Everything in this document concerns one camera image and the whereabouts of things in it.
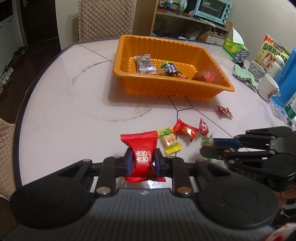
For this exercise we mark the person's right hand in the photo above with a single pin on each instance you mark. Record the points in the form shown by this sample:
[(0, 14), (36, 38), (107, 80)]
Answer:
[(284, 198)]

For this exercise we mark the patterned mug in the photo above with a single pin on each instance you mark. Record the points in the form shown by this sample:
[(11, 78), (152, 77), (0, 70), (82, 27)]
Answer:
[(255, 70)]

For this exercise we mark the green cloth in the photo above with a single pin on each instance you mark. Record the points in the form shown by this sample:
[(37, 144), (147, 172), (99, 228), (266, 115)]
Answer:
[(245, 76)]

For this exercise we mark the dark shoes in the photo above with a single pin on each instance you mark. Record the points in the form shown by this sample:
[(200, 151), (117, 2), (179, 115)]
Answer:
[(22, 50)]

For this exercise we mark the white cabinet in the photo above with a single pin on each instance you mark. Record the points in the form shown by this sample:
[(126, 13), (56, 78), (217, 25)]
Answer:
[(9, 34)]

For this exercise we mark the yellow green snack box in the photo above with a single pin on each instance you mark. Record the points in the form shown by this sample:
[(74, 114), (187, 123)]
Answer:
[(270, 52)]

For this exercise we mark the orange plastic tray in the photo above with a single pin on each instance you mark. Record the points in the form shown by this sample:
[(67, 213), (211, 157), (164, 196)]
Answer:
[(175, 91)]

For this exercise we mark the red and white garment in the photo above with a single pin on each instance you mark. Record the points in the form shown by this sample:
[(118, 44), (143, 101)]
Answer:
[(282, 234)]

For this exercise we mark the clear plastic water bottle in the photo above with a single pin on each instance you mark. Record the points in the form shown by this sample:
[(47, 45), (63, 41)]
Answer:
[(277, 111)]

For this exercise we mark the teal toaster oven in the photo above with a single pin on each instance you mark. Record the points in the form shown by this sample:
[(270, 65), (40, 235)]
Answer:
[(212, 10)]

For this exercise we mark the white cartoon mug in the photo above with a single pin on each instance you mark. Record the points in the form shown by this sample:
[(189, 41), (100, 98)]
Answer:
[(267, 87)]

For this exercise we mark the dark red candy packet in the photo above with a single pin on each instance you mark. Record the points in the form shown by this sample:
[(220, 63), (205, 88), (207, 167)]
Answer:
[(224, 111)]

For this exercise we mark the grey phone stand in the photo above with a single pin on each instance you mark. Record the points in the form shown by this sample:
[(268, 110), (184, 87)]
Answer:
[(241, 55)]

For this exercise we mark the large red candy packet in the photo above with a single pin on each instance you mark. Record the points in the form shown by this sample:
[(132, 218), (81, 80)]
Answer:
[(143, 160)]

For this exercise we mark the blue electric kettle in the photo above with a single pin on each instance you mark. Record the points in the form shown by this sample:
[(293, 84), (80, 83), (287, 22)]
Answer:
[(286, 76)]

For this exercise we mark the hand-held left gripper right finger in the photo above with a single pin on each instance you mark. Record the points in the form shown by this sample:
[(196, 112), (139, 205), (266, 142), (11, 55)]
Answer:
[(158, 162)]

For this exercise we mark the small red candy packet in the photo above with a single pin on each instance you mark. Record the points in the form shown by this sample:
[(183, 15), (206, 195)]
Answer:
[(203, 127), (205, 76)]

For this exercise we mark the green tissue box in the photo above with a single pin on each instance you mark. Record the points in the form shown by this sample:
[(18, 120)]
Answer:
[(232, 45)]

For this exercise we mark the white sneakers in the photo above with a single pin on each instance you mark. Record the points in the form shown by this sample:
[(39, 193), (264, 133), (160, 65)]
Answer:
[(5, 77)]

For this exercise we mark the yellow candy packet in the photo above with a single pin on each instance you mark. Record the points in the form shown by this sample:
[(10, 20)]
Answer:
[(170, 141)]

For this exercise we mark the beige quilted chair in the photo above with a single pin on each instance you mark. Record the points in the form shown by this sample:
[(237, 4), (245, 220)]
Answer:
[(106, 18), (7, 157)]

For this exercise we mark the grey snack packet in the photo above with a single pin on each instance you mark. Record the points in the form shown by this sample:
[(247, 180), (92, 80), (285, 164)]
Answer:
[(144, 63)]

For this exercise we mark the long green snack packet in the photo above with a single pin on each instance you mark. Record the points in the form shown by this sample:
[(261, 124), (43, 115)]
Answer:
[(172, 69)]

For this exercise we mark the red gold-emblem snack packet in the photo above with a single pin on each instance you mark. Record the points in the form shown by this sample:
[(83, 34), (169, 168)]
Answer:
[(186, 129)]

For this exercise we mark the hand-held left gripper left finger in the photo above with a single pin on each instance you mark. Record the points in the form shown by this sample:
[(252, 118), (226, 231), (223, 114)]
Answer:
[(128, 162)]

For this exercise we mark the green label bottle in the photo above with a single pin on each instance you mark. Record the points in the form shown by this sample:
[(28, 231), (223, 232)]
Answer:
[(291, 109)]

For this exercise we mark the wooden shelf unit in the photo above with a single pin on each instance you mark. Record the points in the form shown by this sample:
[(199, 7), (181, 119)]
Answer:
[(175, 20)]

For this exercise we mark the green candy packet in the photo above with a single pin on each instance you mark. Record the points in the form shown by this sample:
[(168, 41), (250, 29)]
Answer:
[(205, 141)]

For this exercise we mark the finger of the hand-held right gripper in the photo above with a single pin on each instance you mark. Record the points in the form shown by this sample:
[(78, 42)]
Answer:
[(227, 142), (231, 155)]

